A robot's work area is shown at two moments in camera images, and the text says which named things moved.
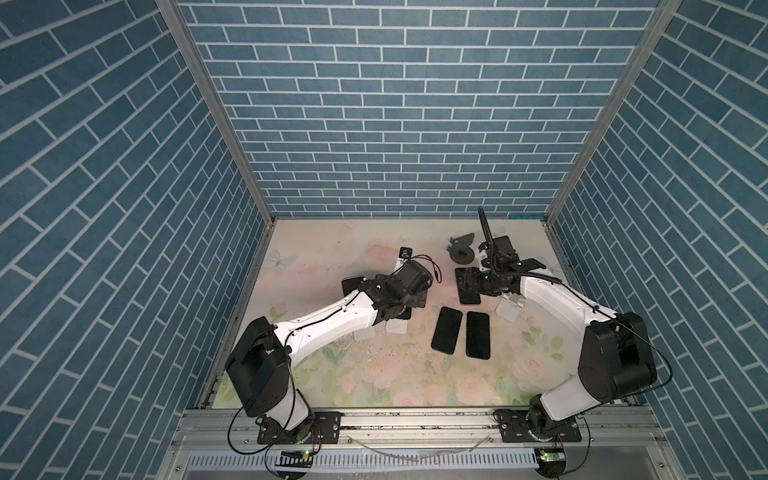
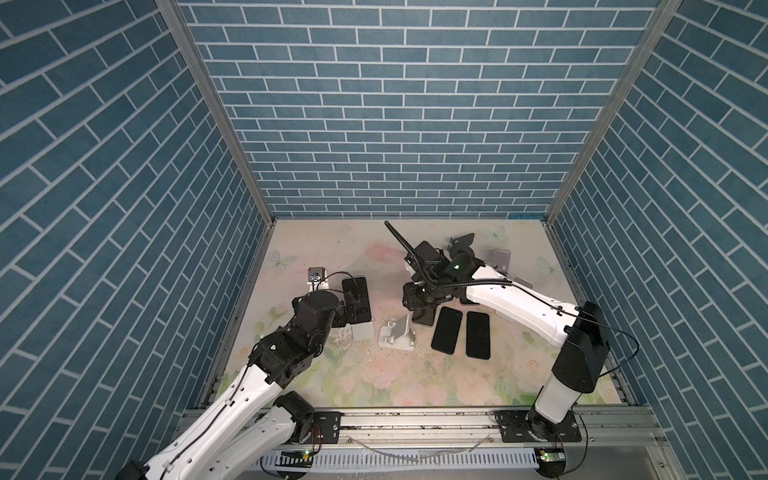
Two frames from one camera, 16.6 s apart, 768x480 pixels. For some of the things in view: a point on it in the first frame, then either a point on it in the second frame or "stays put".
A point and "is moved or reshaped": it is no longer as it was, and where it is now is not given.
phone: x=406 y=313 → x=425 y=316
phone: x=447 y=329 stays put
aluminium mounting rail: x=224 y=444 stays put
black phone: x=478 y=335 stays put
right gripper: x=491 y=293 → x=410 y=301
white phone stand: x=364 y=334 stays put
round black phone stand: x=460 y=250 stays put
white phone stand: x=396 y=326 is moved or reshaped
